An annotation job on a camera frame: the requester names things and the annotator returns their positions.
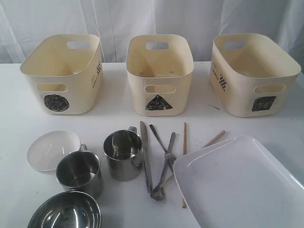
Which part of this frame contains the stainless steel fork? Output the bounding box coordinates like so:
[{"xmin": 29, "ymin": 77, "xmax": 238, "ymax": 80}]
[{"xmin": 150, "ymin": 132, "xmax": 176, "ymax": 201}]

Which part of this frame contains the cream bin with square mark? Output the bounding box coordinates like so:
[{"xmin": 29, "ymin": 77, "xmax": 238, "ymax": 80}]
[{"xmin": 210, "ymin": 33, "xmax": 301, "ymax": 117}]

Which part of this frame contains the white rectangular plate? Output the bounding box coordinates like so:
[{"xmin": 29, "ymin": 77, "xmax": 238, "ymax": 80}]
[{"xmin": 173, "ymin": 136, "xmax": 304, "ymax": 228}]

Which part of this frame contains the cream bin with circle mark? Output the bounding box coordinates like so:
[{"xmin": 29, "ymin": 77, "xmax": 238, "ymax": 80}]
[{"xmin": 20, "ymin": 34, "xmax": 103, "ymax": 115}]

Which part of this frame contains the wooden chopstick upright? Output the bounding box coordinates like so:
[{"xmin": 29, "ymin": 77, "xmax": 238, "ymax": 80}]
[{"xmin": 182, "ymin": 122, "xmax": 187, "ymax": 209}]

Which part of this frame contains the white curtain backdrop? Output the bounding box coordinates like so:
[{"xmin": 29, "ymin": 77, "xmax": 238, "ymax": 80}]
[{"xmin": 0, "ymin": 0, "xmax": 304, "ymax": 65}]

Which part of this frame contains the cream bin with triangle mark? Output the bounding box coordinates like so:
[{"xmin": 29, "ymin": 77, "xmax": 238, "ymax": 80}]
[{"xmin": 126, "ymin": 34, "xmax": 194, "ymax": 116}]

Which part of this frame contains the wooden chopstick slanted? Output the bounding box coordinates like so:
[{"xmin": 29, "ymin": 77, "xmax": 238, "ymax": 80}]
[{"xmin": 160, "ymin": 130, "xmax": 226, "ymax": 187}]

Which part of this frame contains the steel mug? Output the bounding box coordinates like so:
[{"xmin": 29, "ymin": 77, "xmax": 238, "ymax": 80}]
[
  {"xmin": 56, "ymin": 144, "xmax": 104, "ymax": 199},
  {"xmin": 104, "ymin": 126, "xmax": 143, "ymax": 181}
]

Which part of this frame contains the stainless steel bowl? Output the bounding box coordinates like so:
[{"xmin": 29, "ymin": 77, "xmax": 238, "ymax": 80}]
[{"xmin": 28, "ymin": 190, "xmax": 102, "ymax": 228}]

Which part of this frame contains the stainless steel spoon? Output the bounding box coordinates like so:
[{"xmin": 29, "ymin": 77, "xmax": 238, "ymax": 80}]
[{"xmin": 149, "ymin": 124, "xmax": 176, "ymax": 167}]

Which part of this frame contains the white ceramic bowl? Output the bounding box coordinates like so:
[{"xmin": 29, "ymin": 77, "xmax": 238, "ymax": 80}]
[{"xmin": 27, "ymin": 130, "xmax": 81, "ymax": 172}]

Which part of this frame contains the stainless steel table knife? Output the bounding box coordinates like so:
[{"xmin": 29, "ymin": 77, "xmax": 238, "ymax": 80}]
[{"xmin": 140, "ymin": 121, "xmax": 153, "ymax": 193}]

